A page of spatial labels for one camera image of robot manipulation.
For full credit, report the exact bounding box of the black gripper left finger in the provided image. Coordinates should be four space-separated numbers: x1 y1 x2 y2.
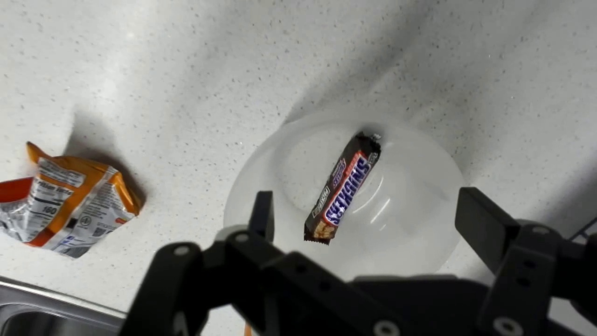
120 189 297 336

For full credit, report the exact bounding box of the orange snack bag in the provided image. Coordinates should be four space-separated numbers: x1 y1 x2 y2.
0 140 148 262

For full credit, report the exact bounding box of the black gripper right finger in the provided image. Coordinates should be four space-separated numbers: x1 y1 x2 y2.
454 185 597 336

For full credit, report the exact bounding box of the translucent white plastic bowl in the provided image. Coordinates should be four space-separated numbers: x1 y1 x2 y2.
222 116 467 280

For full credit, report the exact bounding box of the snickers chocolate bar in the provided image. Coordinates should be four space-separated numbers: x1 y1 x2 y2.
302 131 384 247

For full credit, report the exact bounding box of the stainless steel double sink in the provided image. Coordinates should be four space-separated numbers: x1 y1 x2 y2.
0 275 131 336

